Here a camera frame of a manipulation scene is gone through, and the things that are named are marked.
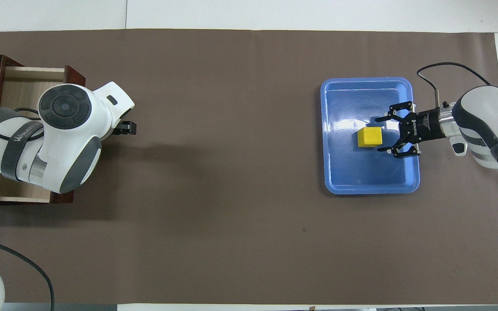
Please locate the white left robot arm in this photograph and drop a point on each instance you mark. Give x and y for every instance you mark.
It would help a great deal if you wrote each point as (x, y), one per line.
(71, 142)

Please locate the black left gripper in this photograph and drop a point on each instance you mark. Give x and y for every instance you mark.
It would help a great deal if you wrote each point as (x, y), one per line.
(127, 128)

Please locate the brown table mat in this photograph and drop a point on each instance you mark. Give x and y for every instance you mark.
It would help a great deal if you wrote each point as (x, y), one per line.
(231, 172)

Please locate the blue plastic tray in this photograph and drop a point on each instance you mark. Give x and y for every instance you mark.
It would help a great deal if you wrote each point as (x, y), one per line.
(361, 177)

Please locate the wooden drawer light interior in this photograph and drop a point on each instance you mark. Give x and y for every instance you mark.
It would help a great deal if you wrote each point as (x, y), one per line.
(20, 86)

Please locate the yellow cube block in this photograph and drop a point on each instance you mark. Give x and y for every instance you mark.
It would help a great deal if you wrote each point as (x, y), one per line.
(370, 136)

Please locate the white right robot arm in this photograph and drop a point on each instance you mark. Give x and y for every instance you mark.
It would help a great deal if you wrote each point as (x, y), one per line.
(482, 112)

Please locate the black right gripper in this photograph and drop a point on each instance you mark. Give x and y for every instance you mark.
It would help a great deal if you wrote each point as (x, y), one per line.
(419, 125)

